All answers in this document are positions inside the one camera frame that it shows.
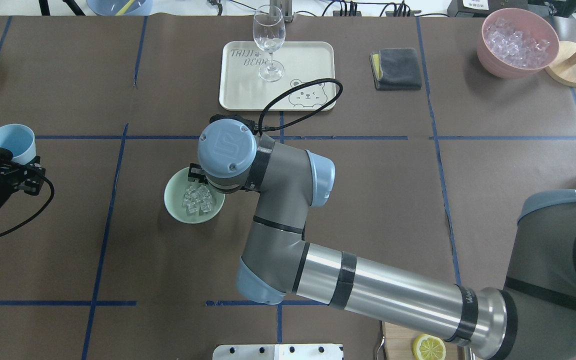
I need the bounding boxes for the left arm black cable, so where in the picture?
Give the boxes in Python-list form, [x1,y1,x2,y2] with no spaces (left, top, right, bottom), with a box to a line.
[0,170,56,248]

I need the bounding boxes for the pink bowl of ice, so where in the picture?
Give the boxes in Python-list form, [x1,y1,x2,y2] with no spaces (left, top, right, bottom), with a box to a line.
[477,7,560,79]

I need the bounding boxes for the ice cubes in bowl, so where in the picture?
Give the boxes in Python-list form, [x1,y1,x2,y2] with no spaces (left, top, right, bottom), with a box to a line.
[182,184,214,216]

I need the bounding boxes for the green bowl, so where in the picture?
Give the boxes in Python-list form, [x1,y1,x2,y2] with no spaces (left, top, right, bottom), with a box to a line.
[164,167,226,224]

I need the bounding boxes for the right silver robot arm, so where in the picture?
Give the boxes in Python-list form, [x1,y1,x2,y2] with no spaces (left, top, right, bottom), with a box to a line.
[188,136,576,360]

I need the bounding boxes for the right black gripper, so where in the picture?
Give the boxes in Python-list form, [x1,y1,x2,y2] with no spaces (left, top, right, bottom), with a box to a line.
[188,162,208,184]

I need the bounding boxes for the blue bowl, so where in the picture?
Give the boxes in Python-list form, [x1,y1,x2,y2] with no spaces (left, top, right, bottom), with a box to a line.
[86,0,154,16]

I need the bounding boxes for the light blue cup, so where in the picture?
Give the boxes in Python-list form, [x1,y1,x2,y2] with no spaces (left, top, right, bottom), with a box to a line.
[0,123,37,165]

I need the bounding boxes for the white tray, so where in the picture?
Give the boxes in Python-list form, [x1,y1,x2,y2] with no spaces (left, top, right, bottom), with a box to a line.
[218,41,337,112]

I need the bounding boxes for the lemon half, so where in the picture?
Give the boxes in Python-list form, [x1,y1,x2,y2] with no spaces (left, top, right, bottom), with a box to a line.
[411,333,447,360]

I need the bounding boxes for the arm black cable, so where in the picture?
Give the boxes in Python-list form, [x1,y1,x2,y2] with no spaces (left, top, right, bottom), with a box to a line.
[0,170,56,248]
[210,78,344,135]

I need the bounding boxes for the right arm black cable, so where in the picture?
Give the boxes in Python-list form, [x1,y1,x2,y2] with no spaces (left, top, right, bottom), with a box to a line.
[210,78,344,135]

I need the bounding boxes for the wine glass on tray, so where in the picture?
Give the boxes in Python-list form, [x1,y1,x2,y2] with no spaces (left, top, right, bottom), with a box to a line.
[253,4,286,83]

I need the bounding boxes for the wooden cutting board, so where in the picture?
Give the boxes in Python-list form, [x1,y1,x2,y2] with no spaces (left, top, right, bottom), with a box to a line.
[382,322,477,360]

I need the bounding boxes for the aluminium frame post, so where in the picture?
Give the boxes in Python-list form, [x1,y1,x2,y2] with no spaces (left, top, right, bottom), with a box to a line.
[269,0,294,23]

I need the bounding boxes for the black tripod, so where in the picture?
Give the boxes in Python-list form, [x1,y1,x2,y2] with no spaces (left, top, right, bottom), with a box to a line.
[38,0,86,16]

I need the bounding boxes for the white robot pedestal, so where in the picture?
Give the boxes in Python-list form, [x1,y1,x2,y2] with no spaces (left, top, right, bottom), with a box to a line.
[212,342,345,360]

